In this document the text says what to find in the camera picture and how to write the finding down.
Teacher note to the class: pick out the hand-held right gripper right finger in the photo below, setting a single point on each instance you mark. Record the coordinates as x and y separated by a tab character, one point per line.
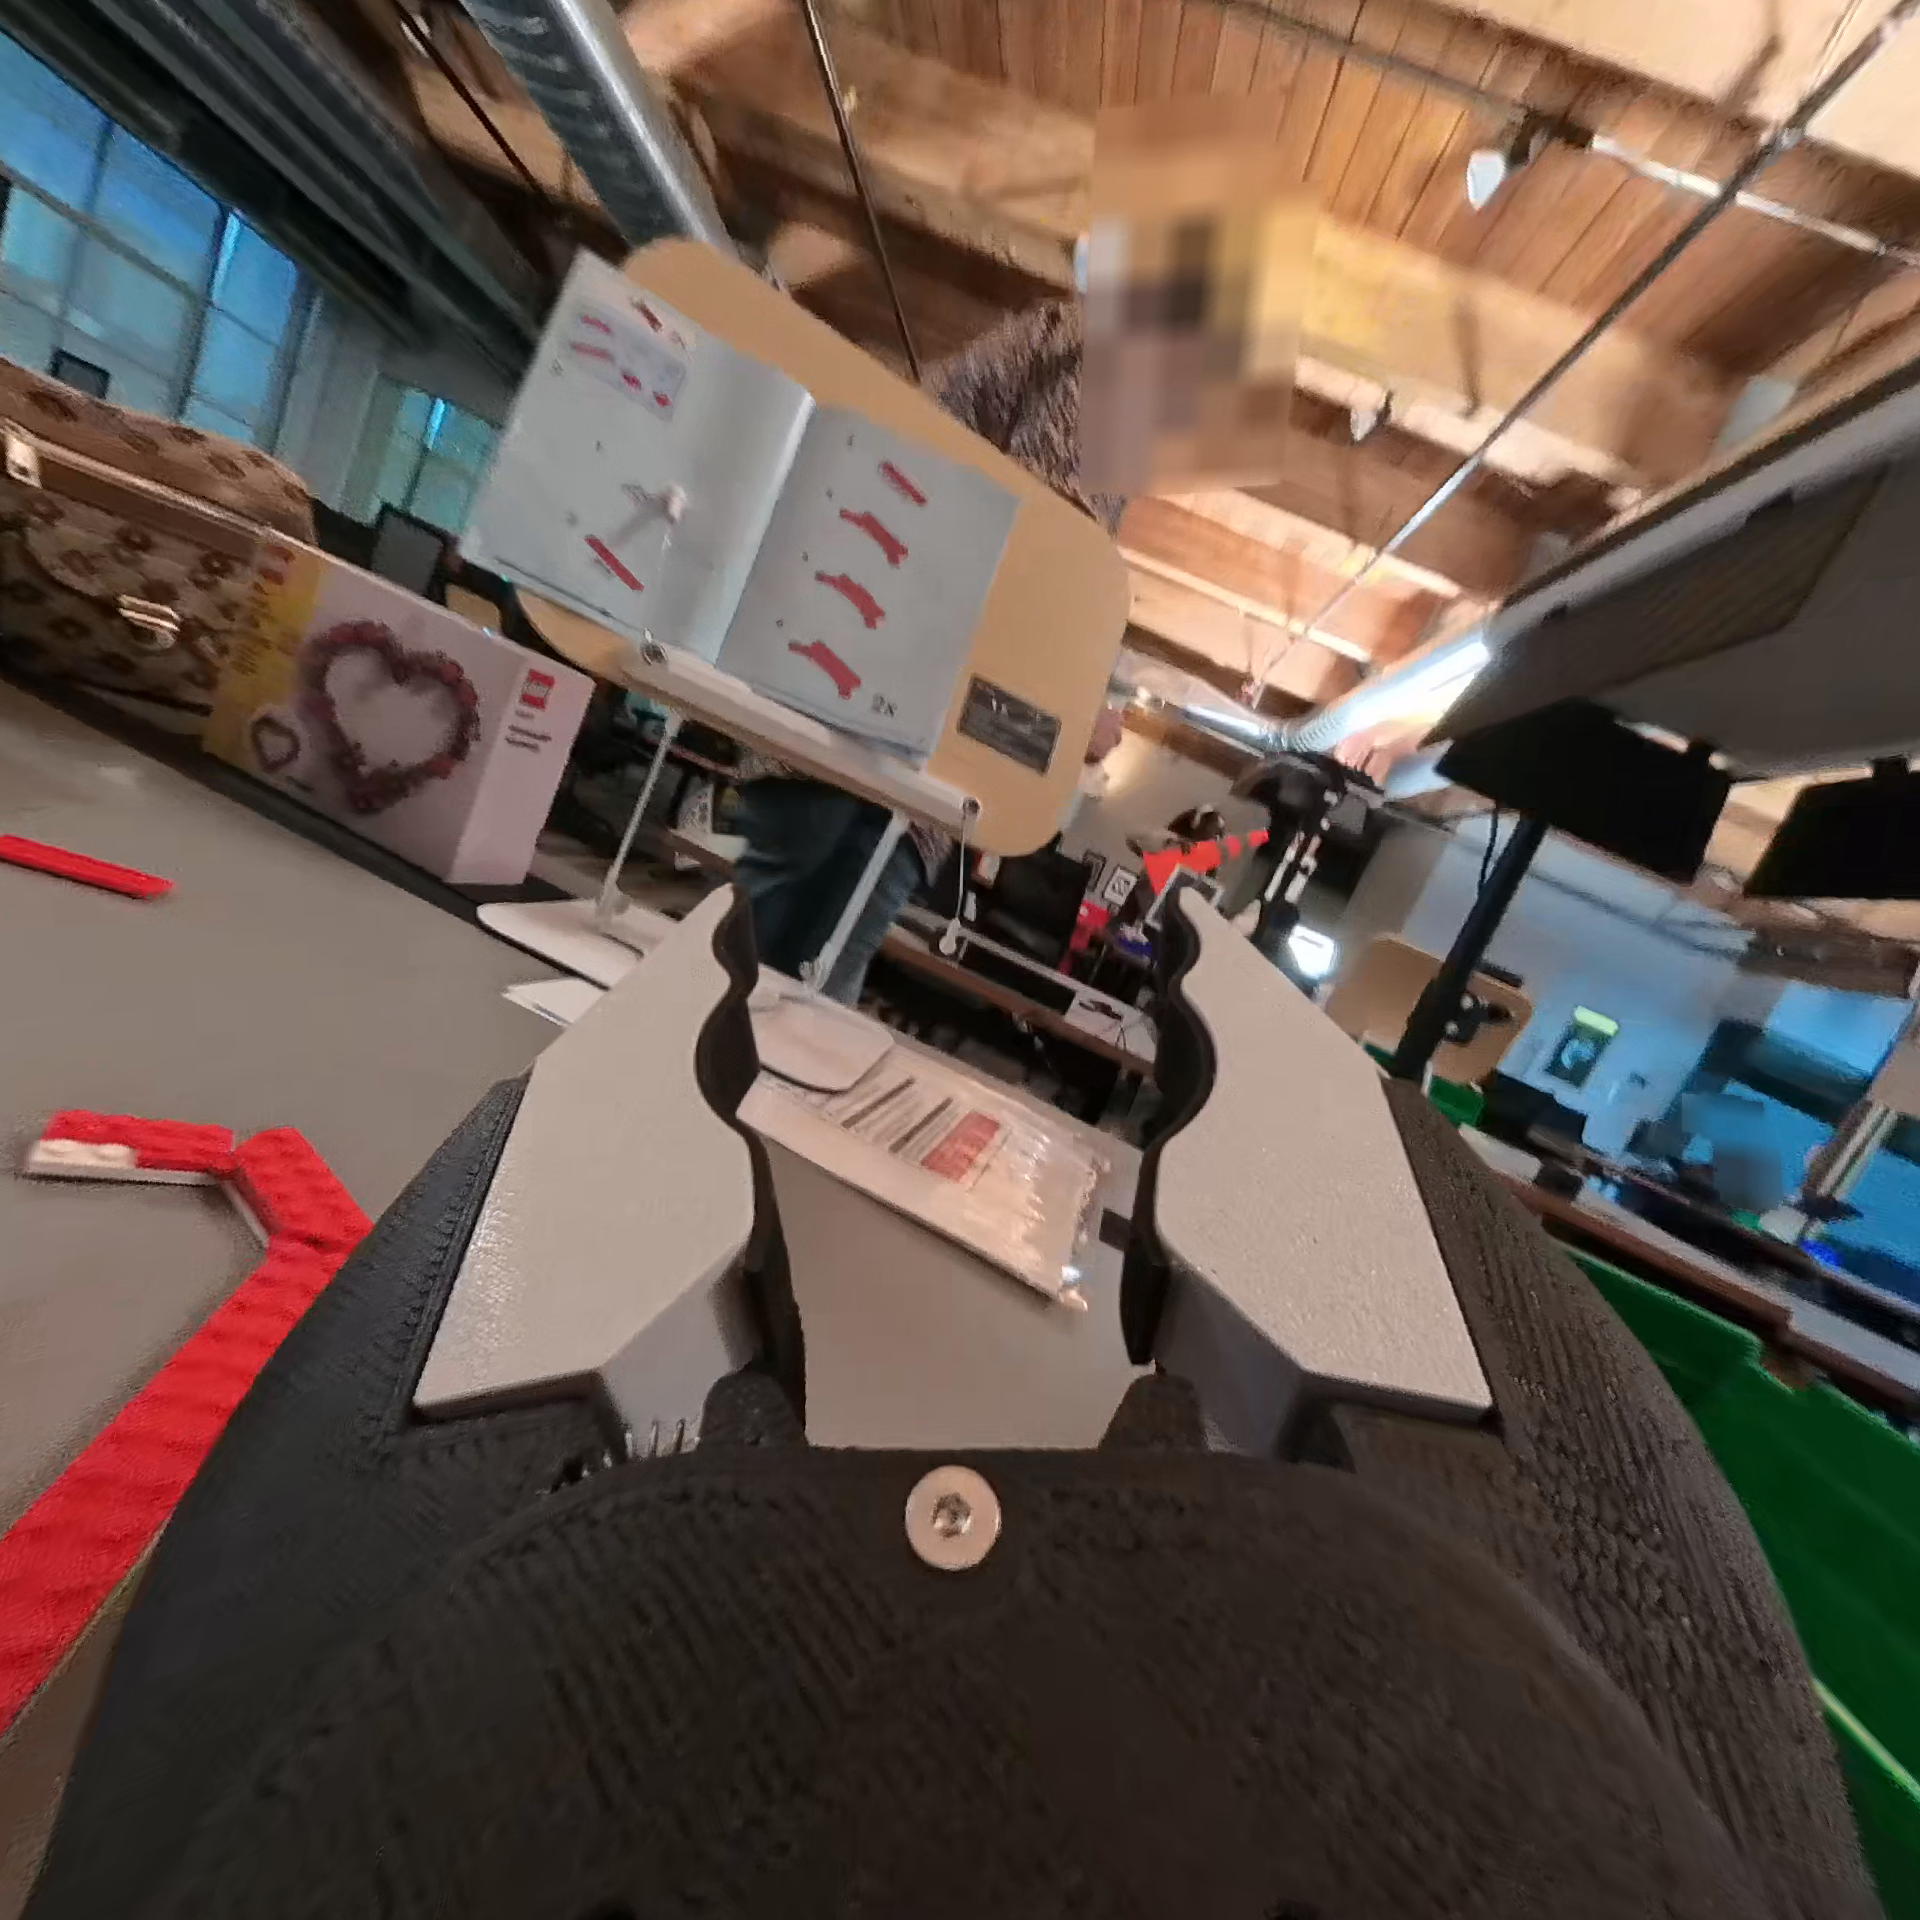
1305	1201

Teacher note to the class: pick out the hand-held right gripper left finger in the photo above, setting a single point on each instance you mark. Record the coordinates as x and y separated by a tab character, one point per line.
599	1201

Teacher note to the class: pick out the lego instruction booklet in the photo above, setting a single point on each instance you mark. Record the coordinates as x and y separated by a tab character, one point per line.
734	494

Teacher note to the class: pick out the white and yellow lego box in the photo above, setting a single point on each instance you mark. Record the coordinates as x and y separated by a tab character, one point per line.
495	809

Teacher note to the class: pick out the red lego plate assembly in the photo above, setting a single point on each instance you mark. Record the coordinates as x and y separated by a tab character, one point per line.
180	1425

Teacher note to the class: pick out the red long lego plate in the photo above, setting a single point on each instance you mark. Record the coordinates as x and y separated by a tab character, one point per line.
75	866

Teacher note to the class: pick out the black rig pole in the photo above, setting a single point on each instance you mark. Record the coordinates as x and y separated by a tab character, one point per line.
1476	930

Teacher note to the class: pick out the clear plastic parts bag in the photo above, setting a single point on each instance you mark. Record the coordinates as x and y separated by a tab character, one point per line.
960	1184

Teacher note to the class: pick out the black box under panel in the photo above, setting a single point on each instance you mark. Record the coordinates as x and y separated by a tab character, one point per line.
1588	796

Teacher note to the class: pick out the green plastic bin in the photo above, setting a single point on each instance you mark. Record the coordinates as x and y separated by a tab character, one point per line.
1830	1574

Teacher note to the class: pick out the overhead rig panel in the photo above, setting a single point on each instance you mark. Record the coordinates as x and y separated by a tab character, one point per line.
1723	598

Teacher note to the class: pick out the brown floral patterned bag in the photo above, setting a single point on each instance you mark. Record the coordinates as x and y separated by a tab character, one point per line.
135	494

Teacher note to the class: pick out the white ceiling spotlight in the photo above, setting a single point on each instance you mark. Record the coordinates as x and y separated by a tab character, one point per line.
1492	171

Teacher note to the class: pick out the silver ventilation duct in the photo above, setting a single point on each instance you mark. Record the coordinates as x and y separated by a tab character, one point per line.
615	118

